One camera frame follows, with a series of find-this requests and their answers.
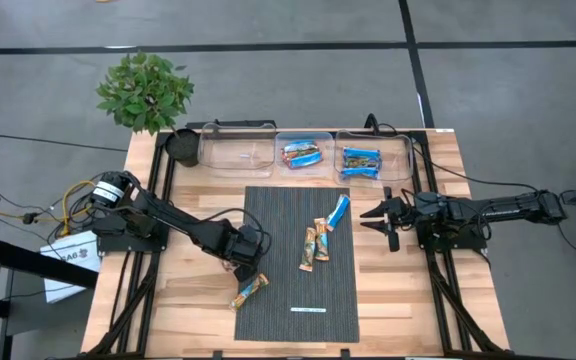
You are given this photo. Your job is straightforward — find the white paper box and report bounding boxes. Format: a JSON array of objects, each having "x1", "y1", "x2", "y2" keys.
[{"x1": 39, "y1": 229, "x2": 103, "y2": 305}]

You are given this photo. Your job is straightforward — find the green leafy plant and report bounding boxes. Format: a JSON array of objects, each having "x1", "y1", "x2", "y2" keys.
[{"x1": 95, "y1": 49, "x2": 197, "y2": 136}]

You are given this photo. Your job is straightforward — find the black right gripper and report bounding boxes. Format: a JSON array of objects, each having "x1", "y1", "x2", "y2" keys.
[{"x1": 359, "y1": 185, "x2": 419, "y2": 254}]

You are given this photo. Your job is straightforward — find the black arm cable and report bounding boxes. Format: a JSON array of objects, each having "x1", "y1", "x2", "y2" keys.
[{"x1": 362, "y1": 112, "x2": 542, "y2": 194}]

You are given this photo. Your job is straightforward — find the black aluminium frame rails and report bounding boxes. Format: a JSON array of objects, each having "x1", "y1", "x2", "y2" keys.
[
  {"x1": 85, "y1": 130, "x2": 177, "y2": 357},
  {"x1": 407, "y1": 128, "x2": 512, "y2": 357}
]

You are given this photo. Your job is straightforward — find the black cable bundle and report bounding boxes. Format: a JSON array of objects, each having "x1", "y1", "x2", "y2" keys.
[{"x1": 0, "y1": 172, "x2": 119, "y2": 246}]

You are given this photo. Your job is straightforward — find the small clear plastic bin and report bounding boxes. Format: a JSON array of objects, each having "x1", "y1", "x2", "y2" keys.
[{"x1": 273, "y1": 130, "x2": 337, "y2": 180}]

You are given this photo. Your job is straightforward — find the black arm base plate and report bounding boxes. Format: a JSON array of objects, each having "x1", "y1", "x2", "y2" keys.
[
  {"x1": 98, "y1": 213, "x2": 172, "y2": 254},
  {"x1": 416, "y1": 224, "x2": 488, "y2": 253}
]

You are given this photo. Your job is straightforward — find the yellow cable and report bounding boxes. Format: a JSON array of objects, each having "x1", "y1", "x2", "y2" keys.
[{"x1": 0, "y1": 179, "x2": 102, "y2": 239}]

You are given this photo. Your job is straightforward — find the black plant pot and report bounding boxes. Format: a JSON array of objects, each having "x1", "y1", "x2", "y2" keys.
[{"x1": 163, "y1": 127, "x2": 203, "y2": 169}]

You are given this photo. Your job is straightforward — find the dark grey woven placemat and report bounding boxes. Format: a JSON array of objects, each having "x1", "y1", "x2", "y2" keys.
[{"x1": 233, "y1": 185, "x2": 361, "y2": 344}]

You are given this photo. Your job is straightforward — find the orange green granola bar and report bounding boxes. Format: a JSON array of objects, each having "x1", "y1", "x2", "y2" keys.
[
  {"x1": 310, "y1": 216, "x2": 329, "y2": 262},
  {"x1": 228, "y1": 272, "x2": 270, "y2": 314},
  {"x1": 298, "y1": 226, "x2": 316, "y2": 274}
]

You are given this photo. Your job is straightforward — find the black beam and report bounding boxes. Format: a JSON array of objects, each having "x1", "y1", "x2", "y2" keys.
[{"x1": 0, "y1": 234, "x2": 100, "y2": 290}]

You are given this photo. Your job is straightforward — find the blue white granola bar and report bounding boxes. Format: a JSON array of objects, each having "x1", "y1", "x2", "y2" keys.
[{"x1": 323, "y1": 194, "x2": 352, "y2": 233}]

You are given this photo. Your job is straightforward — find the thin black floor cable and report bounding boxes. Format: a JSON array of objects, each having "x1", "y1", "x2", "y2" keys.
[{"x1": 0, "y1": 133, "x2": 130, "y2": 152}]

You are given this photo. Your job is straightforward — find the large clear plastic bin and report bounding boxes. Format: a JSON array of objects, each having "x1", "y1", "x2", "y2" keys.
[
  {"x1": 333, "y1": 128, "x2": 416, "y2": 189},
  {"x1": 198, "y1": 121, "x2": 278, "y2": 180}
]

